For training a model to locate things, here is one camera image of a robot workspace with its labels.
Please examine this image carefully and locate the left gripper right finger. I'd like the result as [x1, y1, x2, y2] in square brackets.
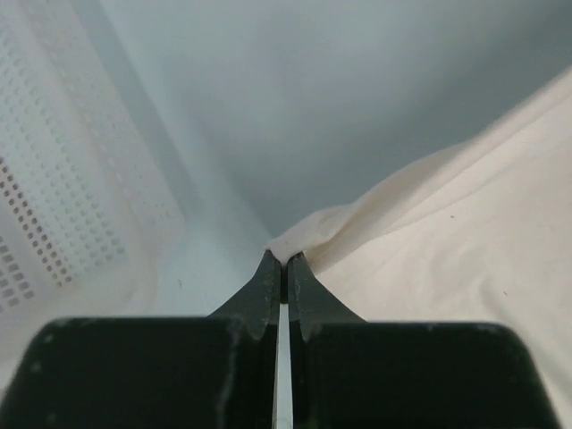
[285, 254, 560, 428]

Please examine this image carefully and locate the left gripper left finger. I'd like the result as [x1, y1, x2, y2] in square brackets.
[1, 253, 280, 428]

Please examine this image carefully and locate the cream white t shirt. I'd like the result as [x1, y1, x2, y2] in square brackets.
[268, 71, 571, 427]

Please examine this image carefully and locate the white plastic mesh basket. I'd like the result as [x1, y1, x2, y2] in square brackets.
[0, 0, 187, 314]

